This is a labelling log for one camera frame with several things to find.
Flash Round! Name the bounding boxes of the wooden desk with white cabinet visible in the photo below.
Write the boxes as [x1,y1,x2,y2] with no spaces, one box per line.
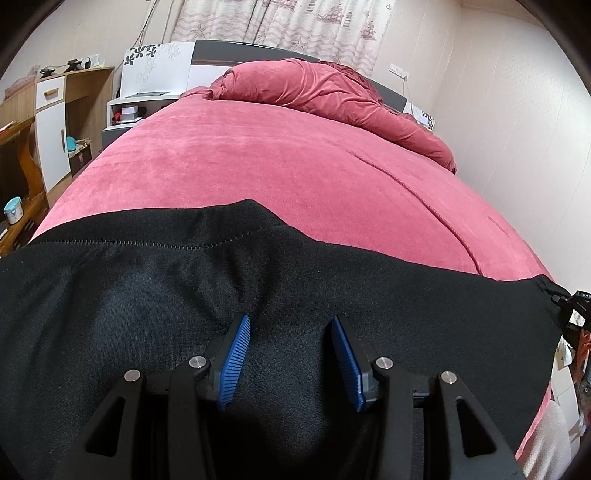
[0,66,115,195]

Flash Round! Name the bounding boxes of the low wooden table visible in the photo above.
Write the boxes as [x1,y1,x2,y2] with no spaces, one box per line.
[0,115,49,257]

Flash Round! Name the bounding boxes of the person's right hand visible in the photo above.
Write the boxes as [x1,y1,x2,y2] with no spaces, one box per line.
[573,330,591,372]

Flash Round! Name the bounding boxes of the grey white headboard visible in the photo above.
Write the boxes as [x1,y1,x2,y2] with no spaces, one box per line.
[191,39,409,114]

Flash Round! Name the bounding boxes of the black pants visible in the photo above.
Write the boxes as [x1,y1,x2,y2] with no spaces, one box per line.
[0,199,573,480]

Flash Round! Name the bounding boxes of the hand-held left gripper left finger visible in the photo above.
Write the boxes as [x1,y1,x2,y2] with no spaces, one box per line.
[69,314,252,480]

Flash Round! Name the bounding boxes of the ship print curtain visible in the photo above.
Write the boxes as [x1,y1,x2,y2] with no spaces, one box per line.
[171,0,395,77]

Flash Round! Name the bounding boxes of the bed with pink blanket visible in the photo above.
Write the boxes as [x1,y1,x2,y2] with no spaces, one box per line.
[30,85,555,472]

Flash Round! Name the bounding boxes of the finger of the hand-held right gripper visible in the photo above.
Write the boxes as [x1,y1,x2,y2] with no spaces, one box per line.
[549,288,577,309]

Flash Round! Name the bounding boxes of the small flower print panel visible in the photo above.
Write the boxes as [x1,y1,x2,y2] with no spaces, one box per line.
[406,104,437,134]

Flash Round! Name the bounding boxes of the white flower print panel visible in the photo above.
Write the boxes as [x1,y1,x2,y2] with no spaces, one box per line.
[121,41,195,100]

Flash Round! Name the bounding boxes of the pink duvet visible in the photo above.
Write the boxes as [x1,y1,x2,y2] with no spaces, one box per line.
[180,59,458,175]

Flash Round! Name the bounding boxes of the person's white garment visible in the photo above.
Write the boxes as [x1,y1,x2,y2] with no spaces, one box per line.
[522,406,575,480]

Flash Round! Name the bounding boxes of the white grey nightstand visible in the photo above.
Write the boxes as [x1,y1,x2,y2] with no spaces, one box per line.
[102,92,183,153]

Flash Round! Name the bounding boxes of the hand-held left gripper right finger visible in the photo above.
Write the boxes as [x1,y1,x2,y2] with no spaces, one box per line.
[329,315,525,480]

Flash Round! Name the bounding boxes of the dark storage box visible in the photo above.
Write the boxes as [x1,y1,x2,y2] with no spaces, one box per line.
[69,143,95,177]

